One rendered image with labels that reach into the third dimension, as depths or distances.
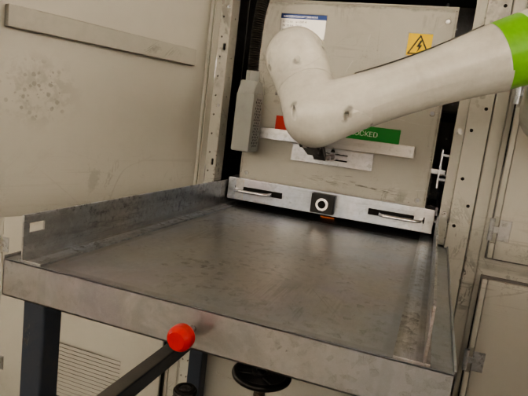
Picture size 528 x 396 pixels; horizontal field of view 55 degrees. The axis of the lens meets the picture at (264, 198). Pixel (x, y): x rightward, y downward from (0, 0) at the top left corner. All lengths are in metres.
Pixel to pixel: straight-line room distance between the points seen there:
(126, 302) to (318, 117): 0.40
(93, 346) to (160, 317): 1.00
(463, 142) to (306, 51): 0.49
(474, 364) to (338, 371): 0.73
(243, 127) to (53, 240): 0.59
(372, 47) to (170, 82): 0.50
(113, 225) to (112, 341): 0.72
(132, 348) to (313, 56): 1.04
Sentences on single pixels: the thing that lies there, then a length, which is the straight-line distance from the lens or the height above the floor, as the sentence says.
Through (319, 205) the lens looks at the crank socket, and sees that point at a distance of 1.27.
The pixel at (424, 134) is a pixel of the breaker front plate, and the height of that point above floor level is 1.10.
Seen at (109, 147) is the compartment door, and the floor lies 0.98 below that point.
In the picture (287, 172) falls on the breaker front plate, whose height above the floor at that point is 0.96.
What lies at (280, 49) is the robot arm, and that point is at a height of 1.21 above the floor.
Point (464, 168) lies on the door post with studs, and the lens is 1.23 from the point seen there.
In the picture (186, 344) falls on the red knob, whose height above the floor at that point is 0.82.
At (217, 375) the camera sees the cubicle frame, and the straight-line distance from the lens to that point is 1.50.
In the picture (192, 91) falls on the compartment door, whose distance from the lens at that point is 1.35.
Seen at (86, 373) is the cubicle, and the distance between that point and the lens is 1.72.
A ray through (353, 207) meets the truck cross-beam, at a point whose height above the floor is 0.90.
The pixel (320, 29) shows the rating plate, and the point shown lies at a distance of 1.33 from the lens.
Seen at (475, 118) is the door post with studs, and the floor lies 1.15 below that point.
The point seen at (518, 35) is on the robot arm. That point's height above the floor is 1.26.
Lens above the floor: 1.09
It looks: 9 degrees down
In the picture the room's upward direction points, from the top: 7 degrees clockwise
